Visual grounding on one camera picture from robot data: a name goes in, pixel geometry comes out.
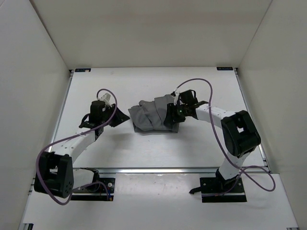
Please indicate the grey pleated skirt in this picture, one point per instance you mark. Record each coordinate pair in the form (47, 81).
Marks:
(149, 116)

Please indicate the aluminium table right rail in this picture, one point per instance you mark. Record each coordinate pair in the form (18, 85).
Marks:
(248, 109)

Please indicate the aluminium table front rail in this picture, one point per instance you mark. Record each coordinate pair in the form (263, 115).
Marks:
(161, 170)

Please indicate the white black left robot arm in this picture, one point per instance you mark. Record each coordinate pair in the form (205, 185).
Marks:
(54, 170)

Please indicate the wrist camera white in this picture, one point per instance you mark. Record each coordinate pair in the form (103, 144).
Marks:
(104, 98)
(175, 94)

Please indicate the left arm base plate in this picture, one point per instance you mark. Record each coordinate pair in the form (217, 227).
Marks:
(97, 192)

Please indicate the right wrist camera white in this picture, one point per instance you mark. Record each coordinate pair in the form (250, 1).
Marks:
(175, 94)

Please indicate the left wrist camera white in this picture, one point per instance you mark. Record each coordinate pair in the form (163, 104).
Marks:
(104, 98)

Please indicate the aluminium table rail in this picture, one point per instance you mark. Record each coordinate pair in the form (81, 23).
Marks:
(59, 118)
(161, 170)
(248, 109)

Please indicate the blue label left corner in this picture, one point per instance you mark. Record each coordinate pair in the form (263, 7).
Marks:
(82, 70)

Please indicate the aluminium table left rail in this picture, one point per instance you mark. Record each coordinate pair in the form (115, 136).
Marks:
(59, 118)

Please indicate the blue label corner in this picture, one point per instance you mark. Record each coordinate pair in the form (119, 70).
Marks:
(224, 68)
(82, 70)

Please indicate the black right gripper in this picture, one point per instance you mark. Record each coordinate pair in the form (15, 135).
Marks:
(171, 118)

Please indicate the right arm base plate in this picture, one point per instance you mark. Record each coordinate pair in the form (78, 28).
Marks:
(212, 192)

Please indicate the blue label right corner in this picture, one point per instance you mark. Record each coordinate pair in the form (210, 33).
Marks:
(224, 68)

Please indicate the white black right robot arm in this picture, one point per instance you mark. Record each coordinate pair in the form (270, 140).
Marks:
(240, 134)

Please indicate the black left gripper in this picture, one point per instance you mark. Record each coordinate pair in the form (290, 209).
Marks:
(120, 117)

